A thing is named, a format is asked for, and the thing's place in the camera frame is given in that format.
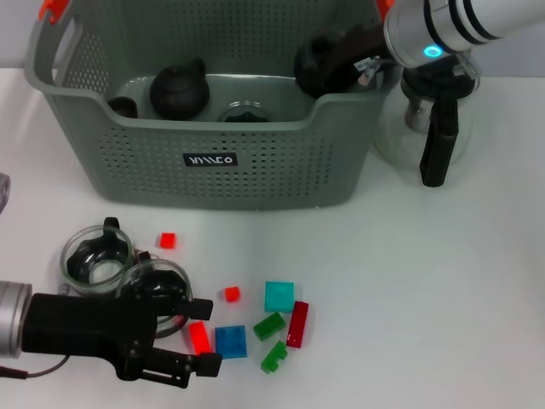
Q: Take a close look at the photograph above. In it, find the black clay teapot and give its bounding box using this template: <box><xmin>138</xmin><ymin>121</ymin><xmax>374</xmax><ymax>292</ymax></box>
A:
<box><xmin>148</xmin><ymin>55</ymin><xmax>212</xmax><ymax>121</ymax></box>

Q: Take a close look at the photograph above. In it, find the dark red long brick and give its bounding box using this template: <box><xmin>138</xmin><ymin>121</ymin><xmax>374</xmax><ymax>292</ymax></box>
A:
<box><xmin>285</xmin><ymin>300</ymin><xmax>311</xmax><ymax>349</ymax></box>

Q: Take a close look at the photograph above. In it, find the glass teapot black handle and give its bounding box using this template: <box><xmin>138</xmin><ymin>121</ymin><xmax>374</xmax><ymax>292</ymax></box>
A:
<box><xmin>372</xmin><ymin>63</ymin><xmax>481</xmax><ymax>188</ymax></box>

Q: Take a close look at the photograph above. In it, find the grey perforated storage bin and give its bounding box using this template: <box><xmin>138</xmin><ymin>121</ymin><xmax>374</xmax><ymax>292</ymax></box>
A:
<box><xmin>23</xmin><ymin>0</ymin><xmax>404</xmax><ymax>212</ymax></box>

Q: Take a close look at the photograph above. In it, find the glass teacup black sleeve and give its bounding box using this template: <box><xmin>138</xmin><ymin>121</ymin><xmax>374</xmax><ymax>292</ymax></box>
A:
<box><xmin>216</xmin><ymin>101</ymin><xmax>273</xmax><ymax>124</ymax></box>
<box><xmin>114</xmin><ymin>251</ymin><xmax>195</xmax><ymax>340</ymax></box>
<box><xmin>293</xmin><ymin>33</ymin><xmax>341</xmax><ymax>98</ymax></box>
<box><xmin>59</xmin><ymin>216</ymin><xmax>135</xmax><ymax>295</ymax></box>

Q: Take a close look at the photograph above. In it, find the bright red rectangular brick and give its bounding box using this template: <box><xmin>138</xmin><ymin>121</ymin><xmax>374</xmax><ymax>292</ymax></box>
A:
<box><xmin>186</xmin><ymin>321</ymin><xmax>214</xmax><ymax>355</ymax></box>

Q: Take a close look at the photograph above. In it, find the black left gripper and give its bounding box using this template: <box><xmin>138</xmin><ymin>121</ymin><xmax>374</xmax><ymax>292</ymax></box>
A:
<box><xmin>20</xmin><ymin>279</ymin><xmax>215</xmax><ymax>383</ymax></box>

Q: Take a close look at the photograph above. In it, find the blue square brick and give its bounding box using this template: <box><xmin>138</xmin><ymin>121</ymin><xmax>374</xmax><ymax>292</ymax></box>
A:
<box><xmin>214</xmin><ymin>325</ymin><xmax>248</xmax><ymax>361</ymax></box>

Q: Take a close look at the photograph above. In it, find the teal square brick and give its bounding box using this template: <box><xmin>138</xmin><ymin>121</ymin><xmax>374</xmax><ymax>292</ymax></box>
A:
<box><xmin>263</xmin><ymin>280</ymin><xmax>295</xmax><ymax>314</ymax></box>

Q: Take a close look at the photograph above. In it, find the green rectangular brick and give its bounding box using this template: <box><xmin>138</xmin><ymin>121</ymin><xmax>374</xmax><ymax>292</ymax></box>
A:
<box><xmin>252</xmin><ymin>312</ymin><xmax>286</xmax><ymax>342</ymax></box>

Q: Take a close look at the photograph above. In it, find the green L-shaped brick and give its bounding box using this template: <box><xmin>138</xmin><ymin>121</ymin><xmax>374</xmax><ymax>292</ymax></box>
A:
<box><xmin>260</xmin><ymin>339</ymin><xmax>289</xmax><ymax>375</ymax></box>

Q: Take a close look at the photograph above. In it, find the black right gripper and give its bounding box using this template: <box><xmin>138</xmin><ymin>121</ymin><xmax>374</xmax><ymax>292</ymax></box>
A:
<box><xmin>330</xmin><ymin>23</ymin><xmax>395</xmax><ymax>91</ymax></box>

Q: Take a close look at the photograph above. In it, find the small black clay cup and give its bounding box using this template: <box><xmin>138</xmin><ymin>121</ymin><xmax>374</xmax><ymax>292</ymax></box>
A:
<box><xmin>107</xmin><ymin>96</ymin><xmax>140</xmax><ymax>119</ymax></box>

